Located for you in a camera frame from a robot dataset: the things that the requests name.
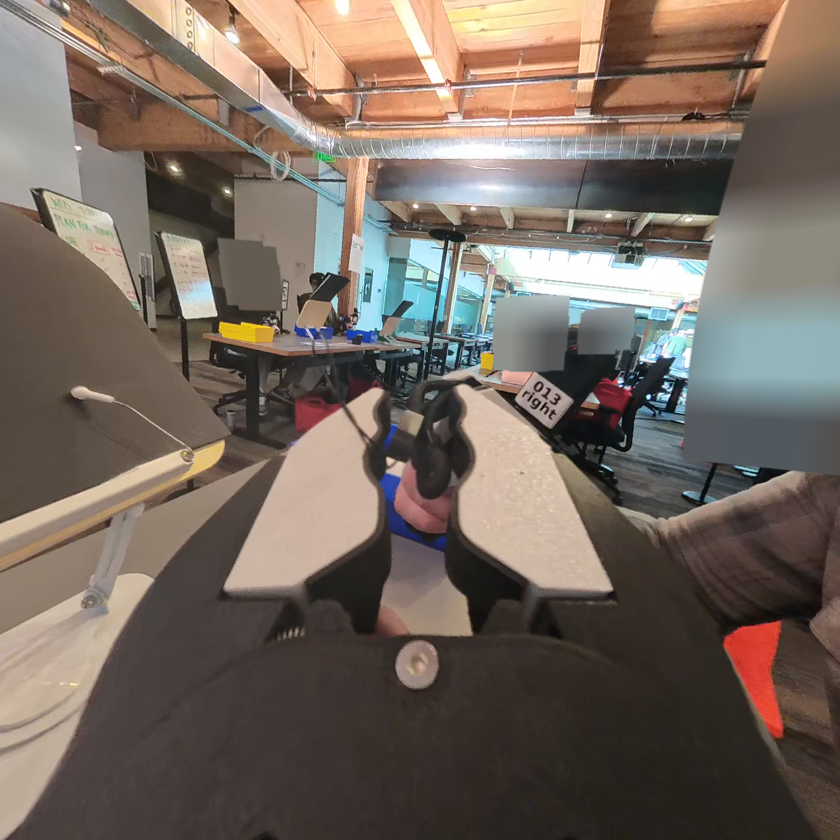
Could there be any black office chair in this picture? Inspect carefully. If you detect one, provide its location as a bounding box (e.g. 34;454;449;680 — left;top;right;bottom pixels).
552;352;677;502

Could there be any person's plaid shirt torso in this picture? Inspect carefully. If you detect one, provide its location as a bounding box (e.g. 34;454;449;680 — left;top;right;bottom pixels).
624;470;840;840

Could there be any silver ventilation duct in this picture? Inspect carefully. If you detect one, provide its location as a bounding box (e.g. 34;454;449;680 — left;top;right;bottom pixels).
79;0;746;165

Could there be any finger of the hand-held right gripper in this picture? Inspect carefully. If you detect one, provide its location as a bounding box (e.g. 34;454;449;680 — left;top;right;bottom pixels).
410;372;484;397
392;405;434;445

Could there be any wooden desk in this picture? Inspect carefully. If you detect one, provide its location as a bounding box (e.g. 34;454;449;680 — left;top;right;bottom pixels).
204;329;424;441

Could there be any thick black cable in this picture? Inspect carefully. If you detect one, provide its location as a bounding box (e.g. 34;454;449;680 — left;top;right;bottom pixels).
315;335;476;502

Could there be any thin wire with white tip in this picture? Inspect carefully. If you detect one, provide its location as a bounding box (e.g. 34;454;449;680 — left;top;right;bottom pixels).
70;385;195;454

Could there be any blue plastic bin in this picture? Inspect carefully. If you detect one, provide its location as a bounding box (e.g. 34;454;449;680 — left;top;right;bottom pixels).
378;420;450;552

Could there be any white rounded pad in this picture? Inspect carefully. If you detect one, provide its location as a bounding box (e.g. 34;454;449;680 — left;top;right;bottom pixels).
0;574;156;802

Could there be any black wood-rimmed board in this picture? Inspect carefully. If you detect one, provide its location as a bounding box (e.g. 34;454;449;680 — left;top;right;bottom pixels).
0;204;231;526

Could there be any person's right hand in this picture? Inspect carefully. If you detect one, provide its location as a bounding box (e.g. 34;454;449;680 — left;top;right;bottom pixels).
397;462;458;535

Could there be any red bag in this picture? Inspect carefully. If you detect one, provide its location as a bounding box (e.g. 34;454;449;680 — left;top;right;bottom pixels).
294;394;345;437

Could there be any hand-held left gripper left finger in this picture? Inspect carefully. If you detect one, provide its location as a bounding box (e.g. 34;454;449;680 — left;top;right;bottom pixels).
224;420;395;631

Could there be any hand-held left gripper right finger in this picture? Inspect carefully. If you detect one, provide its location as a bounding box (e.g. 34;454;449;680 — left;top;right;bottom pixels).
447;388;614;631

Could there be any whiteboard with green writing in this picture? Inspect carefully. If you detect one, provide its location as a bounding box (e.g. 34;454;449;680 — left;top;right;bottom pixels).
158;233;219;321
33;188;141;312

